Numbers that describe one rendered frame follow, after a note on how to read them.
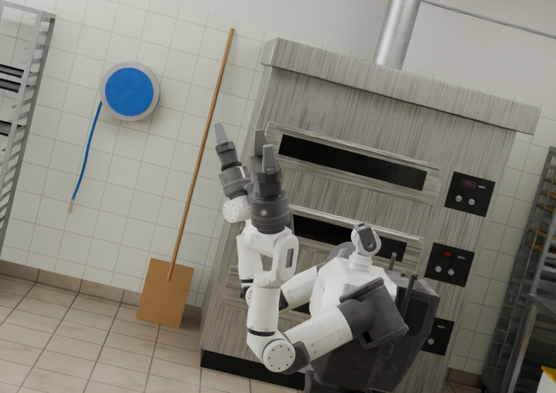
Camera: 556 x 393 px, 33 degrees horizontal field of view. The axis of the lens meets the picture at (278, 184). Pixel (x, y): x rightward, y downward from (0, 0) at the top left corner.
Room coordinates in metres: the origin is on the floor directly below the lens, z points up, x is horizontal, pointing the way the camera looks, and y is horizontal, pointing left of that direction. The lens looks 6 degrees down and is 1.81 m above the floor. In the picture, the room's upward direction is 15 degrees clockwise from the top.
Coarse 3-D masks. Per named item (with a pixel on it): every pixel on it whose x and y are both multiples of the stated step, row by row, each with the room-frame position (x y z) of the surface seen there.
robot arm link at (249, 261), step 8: (240, 248) 2.72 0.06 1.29; (240, 256) 2.72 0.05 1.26; (248, 256) 2.71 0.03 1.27; (256, 256) 2.72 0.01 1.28; (240, 264) 2.72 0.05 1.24; (248, 264) 2.71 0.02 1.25; (256, 264) 2.72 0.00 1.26; (240, 272) 2.72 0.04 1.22; (248, 272) 2.71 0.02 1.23; (248, 280) 2.71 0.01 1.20; (248, 288) 2.68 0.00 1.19
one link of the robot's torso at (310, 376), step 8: (304, 376) 2.52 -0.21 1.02; (312, 376) 2.47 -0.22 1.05; (312, 384) 2.40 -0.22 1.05; (320, 384) 2.42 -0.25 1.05; (304, 392) 2.46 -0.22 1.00; (312, 392) 2.40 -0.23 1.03; (320, 392) 2.40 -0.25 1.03; (328, 392) 2.40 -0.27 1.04; (336, 392) 2.40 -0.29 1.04; (344, 392) 2.41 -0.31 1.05; (352, 392) 2.42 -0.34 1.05; (360, 392) 2.44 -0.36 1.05; (368, 392) 2.46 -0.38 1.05
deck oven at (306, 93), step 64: (320, 64) 5.22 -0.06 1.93; (256, 128) 5.43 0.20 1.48; (320, 128) 5.46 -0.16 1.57; (384, 128) 5.49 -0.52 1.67; (448, 128) 5.53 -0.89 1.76; (512, 128) 5.33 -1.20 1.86; (320, 192) 5.47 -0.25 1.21; (384, 192) 5.47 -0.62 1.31; (448, 192) 5.53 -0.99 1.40; (320, 256) 5.48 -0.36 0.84; (384, 256) 5.48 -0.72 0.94; (448, 256) 5.54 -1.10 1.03; (448, 320) 5.55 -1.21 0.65
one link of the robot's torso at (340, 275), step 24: (336, 264) 2.49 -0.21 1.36; (360, 264) 2.44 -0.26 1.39; (336, 288) 2.35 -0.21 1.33; (408, 288) 2.34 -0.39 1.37; (312, 312) 2.46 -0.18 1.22; (408, 312) 2.38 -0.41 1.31; (432, 312) 2.39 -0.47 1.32; (408, 336) 2.38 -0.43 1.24; (336, 360) 2.36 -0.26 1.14; (360, 360) 2.36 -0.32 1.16; (384, 360) 2.38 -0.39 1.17; (408, 360) 2.39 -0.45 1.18; (336, 384) 2.39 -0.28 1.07; (360, 384) 2.38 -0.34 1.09; (384, 384) 2.40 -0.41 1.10
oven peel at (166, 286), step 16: (224, 64) 6.33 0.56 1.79; (208, 128) 6.28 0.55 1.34; (192, 192) 6.22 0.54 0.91; (176, 240) 6.18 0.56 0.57; (160, 272) 6.14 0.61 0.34; (176, 272) 6.15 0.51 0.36; (192, 272) 6.17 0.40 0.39; (144, 288) 6.12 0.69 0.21; (160, 288) 6.13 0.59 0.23; (176, 288) 6.14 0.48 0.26; (144, 304) 6.11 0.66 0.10; (160, 304) 6.12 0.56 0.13; (176, 304) 6.13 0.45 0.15; (144, 320) 6.10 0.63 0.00; (160, 320) 6.11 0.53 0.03; (176, 320) 6.12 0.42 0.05
